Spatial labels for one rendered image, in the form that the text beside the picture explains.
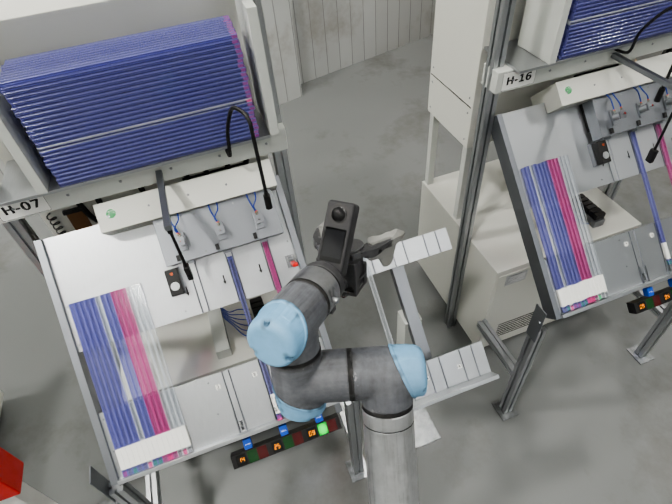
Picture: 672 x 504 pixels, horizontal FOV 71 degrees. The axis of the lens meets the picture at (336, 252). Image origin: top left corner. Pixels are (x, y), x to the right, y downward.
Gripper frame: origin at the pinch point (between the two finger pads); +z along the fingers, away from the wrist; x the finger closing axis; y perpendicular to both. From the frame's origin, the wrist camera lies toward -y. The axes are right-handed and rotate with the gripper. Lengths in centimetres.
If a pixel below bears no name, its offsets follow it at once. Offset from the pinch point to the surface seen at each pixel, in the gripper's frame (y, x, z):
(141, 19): -34, -66, 24
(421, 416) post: 129, -3, 79
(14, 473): 85, -101, -27
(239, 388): 64, -43, 9
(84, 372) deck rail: 53, -79, -11
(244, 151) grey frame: -1, -47, 33
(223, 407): 68, -46, 4
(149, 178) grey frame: 4, -67, 16
